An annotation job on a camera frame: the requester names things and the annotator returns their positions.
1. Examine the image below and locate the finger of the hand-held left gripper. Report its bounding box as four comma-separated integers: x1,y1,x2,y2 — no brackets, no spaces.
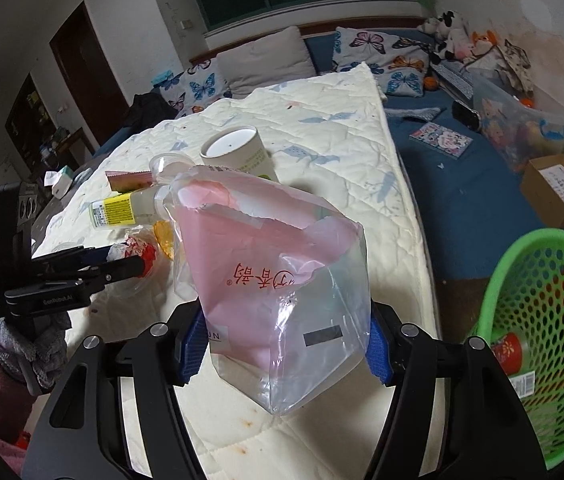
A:
79,256,147,287
32,244,124,275

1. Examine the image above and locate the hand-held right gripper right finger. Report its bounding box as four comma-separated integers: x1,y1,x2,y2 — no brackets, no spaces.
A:
362,300,550,480

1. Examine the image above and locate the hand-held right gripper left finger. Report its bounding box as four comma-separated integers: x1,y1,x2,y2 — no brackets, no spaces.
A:
21,302,213,480

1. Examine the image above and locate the clear wrapper red print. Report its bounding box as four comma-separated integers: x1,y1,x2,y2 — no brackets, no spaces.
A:
106,236,163,302

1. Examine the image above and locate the pink snack packet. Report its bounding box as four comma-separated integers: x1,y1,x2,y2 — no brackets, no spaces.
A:
106,171,153,194

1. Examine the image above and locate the clear plastic bag pink inside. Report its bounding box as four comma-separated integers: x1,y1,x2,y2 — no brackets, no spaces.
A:
169,165,373,416

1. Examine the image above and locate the green plastic basket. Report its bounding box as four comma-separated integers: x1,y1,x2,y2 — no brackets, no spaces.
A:
466,228,564,471

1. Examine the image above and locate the person's left hand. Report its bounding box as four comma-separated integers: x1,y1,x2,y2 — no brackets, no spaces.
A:
0,312,73,394

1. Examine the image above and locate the clear bottle yellow label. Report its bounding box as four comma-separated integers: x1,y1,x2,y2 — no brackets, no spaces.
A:
89,185,170,229

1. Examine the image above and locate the orange translucent wrapper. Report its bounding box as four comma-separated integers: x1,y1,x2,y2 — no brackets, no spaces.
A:
153,219,179,262

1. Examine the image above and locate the small white box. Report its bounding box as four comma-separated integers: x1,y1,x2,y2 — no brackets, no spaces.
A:
52,166,81,197

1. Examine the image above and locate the clear plastic cup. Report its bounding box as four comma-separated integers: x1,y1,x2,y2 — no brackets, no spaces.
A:
149,152,195,196

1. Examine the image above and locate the dark shelf cabinet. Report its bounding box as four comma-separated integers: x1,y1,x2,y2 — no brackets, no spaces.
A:
4,74,54,162

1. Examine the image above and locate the red paper cup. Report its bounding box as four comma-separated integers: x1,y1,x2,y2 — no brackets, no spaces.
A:
490,332,537,397

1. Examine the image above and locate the black clothing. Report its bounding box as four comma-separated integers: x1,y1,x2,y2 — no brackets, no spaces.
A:
122,92,179,134

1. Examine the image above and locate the white cylinder canister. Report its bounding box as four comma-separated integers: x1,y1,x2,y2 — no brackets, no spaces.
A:
199,126,283,184

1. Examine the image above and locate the blue bed sheet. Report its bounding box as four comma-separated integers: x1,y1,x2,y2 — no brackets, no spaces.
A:
304,30,564,283

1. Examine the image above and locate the brown door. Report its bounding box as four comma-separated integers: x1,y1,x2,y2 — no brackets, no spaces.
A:
49,0,131,147

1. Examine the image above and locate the white quilted blanket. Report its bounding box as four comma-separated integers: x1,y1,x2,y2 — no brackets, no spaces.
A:
29,62,445,480

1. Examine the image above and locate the small butterfly print pillow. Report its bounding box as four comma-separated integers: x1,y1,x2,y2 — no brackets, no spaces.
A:
158,57,233,119

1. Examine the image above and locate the colourful picture book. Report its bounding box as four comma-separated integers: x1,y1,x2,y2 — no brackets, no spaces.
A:
409,121,474,160

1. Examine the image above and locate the cardboard box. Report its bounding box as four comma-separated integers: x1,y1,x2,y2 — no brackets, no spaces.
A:
519,154,564,231

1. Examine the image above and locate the grey patterned cloth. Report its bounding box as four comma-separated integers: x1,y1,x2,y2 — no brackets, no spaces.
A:
386,104,446,122

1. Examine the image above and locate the beige pillow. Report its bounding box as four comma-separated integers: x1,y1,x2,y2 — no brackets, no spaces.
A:
216,25,318,99

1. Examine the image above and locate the black case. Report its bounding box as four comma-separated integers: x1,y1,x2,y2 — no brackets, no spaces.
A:
452,100,485,134

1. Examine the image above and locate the wooden headboard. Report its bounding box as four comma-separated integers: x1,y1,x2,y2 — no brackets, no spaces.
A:
189,15,428,67

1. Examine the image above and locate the clear storage box with toys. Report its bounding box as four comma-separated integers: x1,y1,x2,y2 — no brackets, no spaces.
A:
472,72,564,174

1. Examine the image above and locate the grey keyboard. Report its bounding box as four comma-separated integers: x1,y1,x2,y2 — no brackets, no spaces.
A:
429,60,477,102

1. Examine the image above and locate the large butterfly print pillow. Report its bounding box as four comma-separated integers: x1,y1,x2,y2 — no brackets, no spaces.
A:
334,26,438,99

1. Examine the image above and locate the patterned beige cloth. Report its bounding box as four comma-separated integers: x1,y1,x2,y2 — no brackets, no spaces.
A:
496,39,535,97

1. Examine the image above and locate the cow plush toy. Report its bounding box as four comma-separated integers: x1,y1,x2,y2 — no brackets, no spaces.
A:
422,10,470,61

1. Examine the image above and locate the orange fox plush toy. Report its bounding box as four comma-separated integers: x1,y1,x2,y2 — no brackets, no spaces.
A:
470,30,502,57

